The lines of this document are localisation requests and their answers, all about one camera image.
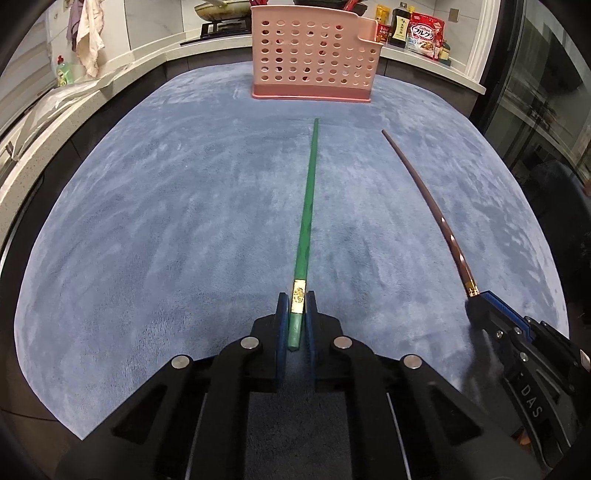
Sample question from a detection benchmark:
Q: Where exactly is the pink perforated plastic basket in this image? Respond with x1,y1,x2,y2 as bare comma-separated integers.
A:
250,4,385,103

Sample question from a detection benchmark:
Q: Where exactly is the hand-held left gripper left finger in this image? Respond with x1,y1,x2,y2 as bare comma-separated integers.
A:
60,292,291,480

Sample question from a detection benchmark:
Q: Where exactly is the red and white cereal bag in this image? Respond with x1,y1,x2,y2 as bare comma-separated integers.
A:
406,16,446,61

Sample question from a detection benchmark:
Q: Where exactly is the steel wok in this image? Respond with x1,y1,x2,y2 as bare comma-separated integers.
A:
194,0,252,21

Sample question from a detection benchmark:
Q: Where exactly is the purple hanging cloth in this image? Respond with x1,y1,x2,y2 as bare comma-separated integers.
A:
66,0,86,51

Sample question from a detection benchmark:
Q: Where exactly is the clear plastic sheet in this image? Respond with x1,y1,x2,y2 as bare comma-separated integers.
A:
18,69,125,123

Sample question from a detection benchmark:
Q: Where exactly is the cream hanging towel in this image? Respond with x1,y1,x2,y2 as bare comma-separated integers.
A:
76,0,106,78

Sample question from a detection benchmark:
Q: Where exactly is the brown chopstick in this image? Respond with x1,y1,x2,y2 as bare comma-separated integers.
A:
381,129,481,298

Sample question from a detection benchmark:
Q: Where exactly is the green chopstick with gold band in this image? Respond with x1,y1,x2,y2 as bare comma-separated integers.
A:
286,117,321,352

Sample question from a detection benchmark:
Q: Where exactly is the dark sauce bottle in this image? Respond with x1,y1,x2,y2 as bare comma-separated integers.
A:
390,2,411,47

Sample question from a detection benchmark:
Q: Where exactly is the gas stove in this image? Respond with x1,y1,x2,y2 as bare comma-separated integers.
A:
180,18,254,46

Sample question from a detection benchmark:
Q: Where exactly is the blue-grey plush mat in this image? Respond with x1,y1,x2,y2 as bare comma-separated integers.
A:
14,65,570,480

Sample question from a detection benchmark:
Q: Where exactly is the green dish soap bottle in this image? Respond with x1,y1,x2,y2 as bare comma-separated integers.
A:
54,55,75,88

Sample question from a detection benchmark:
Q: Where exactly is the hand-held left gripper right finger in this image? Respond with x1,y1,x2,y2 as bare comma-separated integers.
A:
302,292,541,480

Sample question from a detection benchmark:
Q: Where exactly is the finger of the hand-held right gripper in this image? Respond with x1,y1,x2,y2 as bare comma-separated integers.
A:
478,291,539,332
466,295,515,354

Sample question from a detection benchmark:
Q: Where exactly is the white kitchen counter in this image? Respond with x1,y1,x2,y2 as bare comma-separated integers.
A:
0,28,488,259

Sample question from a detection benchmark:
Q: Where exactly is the black frying pan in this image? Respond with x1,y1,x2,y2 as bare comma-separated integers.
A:
294,0,370,12

